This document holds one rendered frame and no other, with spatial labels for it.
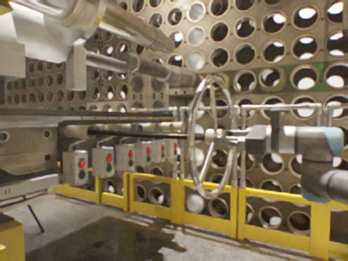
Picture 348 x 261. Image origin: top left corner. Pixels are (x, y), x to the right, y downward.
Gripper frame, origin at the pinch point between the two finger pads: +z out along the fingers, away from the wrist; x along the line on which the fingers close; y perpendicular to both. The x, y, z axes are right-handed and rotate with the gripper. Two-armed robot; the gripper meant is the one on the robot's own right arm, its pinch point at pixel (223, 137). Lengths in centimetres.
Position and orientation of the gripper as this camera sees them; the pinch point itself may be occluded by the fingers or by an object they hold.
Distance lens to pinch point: 78.3
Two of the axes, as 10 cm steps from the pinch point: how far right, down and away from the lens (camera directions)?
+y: 1.3, 9.5, 2.7
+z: -8.6, -0.2, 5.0
